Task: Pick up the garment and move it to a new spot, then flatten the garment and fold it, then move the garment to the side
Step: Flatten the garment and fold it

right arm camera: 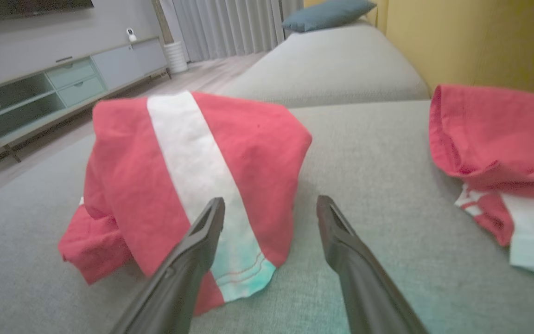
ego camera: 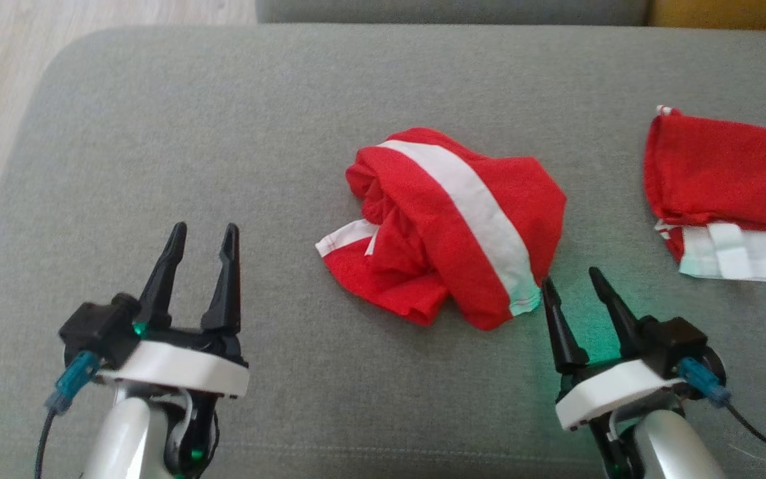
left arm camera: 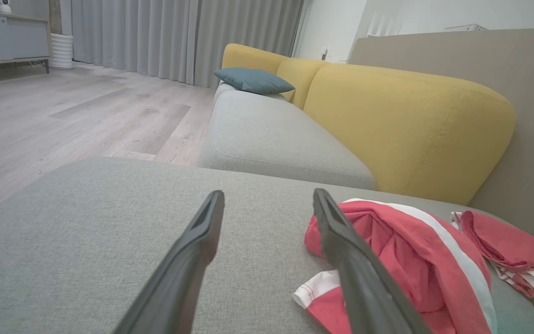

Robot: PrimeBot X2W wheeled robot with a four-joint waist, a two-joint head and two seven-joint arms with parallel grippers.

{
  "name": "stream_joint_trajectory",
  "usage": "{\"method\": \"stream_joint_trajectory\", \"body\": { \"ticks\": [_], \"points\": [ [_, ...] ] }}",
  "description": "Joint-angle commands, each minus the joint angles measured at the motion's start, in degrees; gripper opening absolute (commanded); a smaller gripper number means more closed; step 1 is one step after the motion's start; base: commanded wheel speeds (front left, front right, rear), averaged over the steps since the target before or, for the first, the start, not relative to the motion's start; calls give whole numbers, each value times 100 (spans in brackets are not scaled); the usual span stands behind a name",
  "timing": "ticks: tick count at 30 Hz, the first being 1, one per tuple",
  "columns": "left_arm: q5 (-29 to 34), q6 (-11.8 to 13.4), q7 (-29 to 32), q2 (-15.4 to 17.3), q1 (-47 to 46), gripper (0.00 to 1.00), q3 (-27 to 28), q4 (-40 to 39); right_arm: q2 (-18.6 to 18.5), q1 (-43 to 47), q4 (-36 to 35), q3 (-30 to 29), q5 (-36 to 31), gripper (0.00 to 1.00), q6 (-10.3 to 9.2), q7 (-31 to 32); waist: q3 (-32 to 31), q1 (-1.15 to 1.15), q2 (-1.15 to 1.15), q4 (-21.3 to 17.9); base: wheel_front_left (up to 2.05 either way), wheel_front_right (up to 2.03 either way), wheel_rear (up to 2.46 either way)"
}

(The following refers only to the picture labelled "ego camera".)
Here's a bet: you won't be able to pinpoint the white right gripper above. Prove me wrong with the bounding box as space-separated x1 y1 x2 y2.
541 267 690 433

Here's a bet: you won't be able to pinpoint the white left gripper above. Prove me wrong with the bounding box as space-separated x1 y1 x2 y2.
97 222 251 400

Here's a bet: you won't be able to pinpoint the red white basketball jersey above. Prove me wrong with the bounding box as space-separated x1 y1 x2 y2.
644 105 766 284

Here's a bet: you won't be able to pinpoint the red shorts with white stripe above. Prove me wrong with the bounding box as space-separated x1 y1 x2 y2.
315 126 567 331

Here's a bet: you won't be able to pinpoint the large grey chaise cushion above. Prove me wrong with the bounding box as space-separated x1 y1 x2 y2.
0 25 766 479

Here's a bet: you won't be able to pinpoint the yellow sofa backrest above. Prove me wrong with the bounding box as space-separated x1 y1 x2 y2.
646 0 766 33

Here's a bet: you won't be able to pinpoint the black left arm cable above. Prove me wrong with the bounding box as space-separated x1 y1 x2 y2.
34 351 101 479

